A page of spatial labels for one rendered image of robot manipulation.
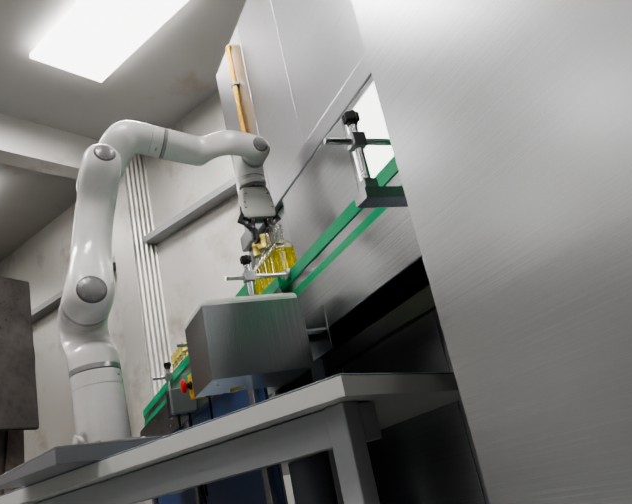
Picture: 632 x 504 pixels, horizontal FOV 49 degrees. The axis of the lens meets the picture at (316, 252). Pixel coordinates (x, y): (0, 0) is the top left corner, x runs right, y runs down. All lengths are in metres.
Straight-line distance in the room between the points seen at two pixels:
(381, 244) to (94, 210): 0.86
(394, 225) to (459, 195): 0.45
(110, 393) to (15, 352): 4.80
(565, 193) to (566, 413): 0.21
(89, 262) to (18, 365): 4.71
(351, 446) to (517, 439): 0.38
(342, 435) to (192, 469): 0.38
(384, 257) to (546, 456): 0.63
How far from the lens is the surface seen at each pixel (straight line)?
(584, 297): 0.68
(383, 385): 1.13
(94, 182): 1.88
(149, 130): 2.05
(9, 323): 6.51
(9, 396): 6.33
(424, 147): 0.87
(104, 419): 1.67
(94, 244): 1.82
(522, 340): 0.74
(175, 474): 1.42
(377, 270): 1.31
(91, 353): 1.71
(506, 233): 0.75
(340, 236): 1.49
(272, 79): 2.38
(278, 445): 1.21
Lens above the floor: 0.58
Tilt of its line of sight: 19 degrees up
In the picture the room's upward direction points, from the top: 12 degrees counter-clockwise
